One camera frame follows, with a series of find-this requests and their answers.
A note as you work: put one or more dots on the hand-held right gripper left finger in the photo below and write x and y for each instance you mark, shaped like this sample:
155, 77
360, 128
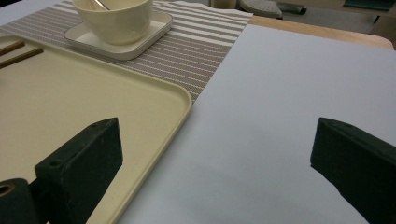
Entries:
84, 168

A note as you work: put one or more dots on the dark rectangular desk panel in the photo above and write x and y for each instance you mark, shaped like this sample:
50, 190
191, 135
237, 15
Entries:
370, 4

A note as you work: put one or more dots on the striped brown placemat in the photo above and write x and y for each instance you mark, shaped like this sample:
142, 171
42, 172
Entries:
193, 49

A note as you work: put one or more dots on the brown wooden chopstick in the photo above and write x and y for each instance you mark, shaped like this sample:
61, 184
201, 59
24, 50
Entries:
12, 47
21, 58

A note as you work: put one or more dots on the metal spoon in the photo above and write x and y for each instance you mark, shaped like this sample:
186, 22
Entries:
102, 4

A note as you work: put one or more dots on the cream ceramic bowl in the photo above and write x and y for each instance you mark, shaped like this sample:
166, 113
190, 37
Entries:
118, 21

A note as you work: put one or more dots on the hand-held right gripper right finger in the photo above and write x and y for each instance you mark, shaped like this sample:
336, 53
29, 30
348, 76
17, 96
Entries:
358, 168

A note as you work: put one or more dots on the grey foot pedal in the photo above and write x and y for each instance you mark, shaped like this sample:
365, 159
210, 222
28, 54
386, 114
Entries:
261, 7

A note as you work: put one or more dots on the beige plastic tray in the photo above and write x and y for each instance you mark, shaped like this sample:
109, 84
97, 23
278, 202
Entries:
77, 102

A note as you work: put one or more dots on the white square plate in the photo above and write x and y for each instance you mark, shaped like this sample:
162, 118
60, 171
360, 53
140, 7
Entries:
146, 40

